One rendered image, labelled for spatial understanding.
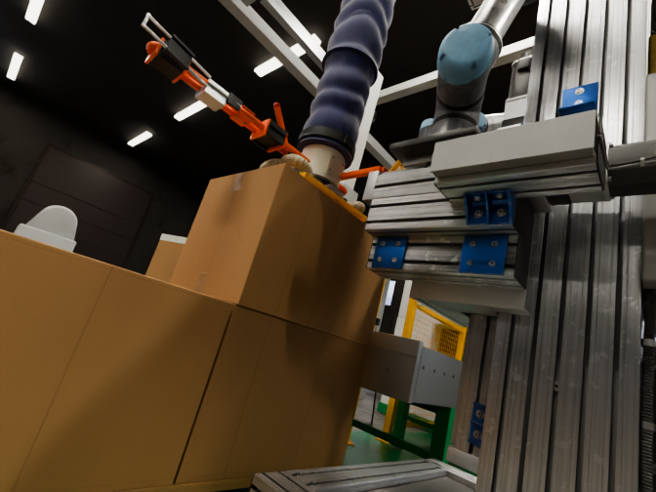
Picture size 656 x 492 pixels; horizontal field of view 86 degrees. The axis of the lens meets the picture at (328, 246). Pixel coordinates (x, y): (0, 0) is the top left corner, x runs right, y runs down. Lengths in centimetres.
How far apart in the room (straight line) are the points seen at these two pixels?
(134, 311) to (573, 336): 88
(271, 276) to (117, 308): 37
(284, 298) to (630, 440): 76
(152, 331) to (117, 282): 12
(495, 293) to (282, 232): 54
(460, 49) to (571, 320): 62
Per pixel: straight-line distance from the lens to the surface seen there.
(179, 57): 108
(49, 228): 656
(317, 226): 106
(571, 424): 87
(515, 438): 89
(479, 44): 94
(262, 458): 109
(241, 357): 94
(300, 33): 379
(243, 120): 119
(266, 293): 94
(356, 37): 161
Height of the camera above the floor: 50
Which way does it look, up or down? 15 degrees up
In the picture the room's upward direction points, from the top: 16 degrees clockwise
